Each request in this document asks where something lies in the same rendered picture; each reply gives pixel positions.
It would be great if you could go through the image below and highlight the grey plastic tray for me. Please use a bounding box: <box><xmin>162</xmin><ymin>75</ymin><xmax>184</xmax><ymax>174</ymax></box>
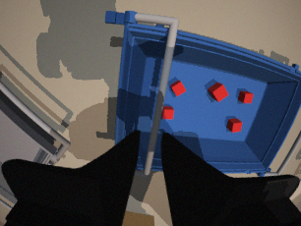
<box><xmin>0</xmin><ymin>81</ymin><xmax>71</xmax><ymax>204</ymax></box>

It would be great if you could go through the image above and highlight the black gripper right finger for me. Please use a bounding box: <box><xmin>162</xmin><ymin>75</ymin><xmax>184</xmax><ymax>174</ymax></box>
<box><xmin>161</xmin><ymin>133</ymin><xmax>300</xmax><ymax>226</ymax></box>

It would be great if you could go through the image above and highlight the small red block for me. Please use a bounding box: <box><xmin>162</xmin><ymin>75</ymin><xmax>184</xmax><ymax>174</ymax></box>
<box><xmin>170</xmin><ymin>79</ymin><xmax>186</xmax><ymax>96</ymax></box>
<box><xmin>209</xmin><ymin>82</ymin><xmax>227</xmax><ymax>101</ymax></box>
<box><xmin>226</xmin><ymin>118</ymin><xmax>242</xmax><ymax>133</ymax></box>
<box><xmin>238</xmin><ymin>90</ymin><xmax>254</xmax><ymax>104</ymax></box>
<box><xmin>161</xmin><ymin>106</ymin><xmax>174</xmax><ymax>120</ymax></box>

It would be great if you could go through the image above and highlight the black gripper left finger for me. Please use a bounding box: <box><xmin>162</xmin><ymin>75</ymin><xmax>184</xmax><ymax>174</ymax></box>
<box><xmin>1</xmin><ymin>130</ymin><xmax>142</xmax><ymax>226</ymax></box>

